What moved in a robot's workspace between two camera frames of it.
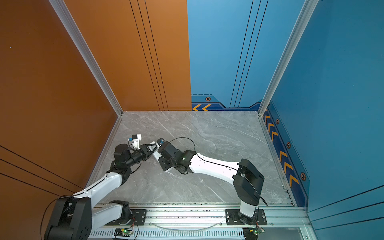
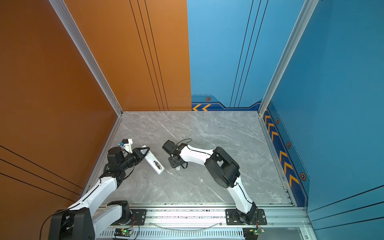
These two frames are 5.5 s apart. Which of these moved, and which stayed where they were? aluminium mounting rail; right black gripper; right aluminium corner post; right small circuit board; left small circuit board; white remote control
Moved: right black gripper; white remote control
Stayed: right aluminium corner post; left small circuit board; right small circuit board; aluminium mounting rail
